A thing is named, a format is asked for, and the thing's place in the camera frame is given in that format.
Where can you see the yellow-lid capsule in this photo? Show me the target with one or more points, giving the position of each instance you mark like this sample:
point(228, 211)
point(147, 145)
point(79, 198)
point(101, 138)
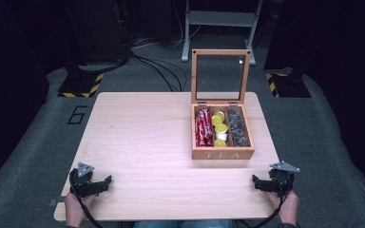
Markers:
point(219, 143)
point(216, 120)
point(220, 113)
point(221, 128)

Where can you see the person's left hand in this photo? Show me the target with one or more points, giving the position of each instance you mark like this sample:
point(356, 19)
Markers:
point(76, 209)

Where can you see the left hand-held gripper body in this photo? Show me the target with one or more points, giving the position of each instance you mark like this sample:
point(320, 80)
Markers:
point(84, 186)

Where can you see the wooden box with glass lid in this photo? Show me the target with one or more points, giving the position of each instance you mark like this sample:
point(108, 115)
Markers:
point(223, 153)

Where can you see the person's right hand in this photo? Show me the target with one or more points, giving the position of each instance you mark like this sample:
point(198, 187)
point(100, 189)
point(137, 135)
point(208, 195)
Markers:
point(286, 209)

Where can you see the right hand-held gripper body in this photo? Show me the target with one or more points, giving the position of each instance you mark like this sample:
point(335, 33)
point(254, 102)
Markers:
point(282, 180)

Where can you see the black yellow striped stand base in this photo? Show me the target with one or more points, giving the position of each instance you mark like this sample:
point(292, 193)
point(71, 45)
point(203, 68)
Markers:
point(80, 85)
point(290, 86)

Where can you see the pile of dark packets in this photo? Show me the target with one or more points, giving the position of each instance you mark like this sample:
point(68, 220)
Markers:
point(238, 128)

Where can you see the bundle of red packets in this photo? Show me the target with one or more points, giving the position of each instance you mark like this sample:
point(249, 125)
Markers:
point(203, 128)

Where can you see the grey metal stand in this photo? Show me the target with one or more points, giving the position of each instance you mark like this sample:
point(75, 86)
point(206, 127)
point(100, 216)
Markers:
point(218, 18)

